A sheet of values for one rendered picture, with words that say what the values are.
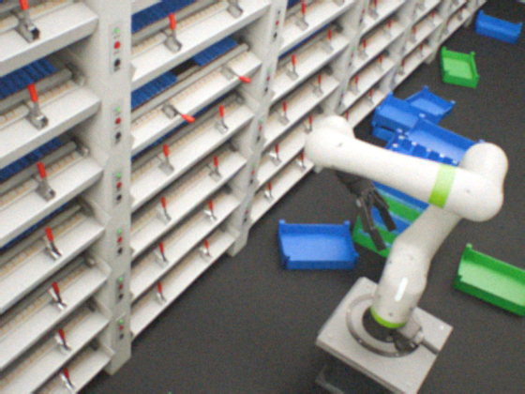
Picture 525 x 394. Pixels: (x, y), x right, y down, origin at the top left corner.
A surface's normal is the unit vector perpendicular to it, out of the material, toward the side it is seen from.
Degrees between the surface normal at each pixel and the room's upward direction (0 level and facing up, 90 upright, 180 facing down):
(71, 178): 21
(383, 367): 2
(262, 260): 0
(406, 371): 2
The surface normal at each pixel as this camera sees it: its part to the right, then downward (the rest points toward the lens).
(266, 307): 0.14, -0.73
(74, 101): 0.42, -0.53
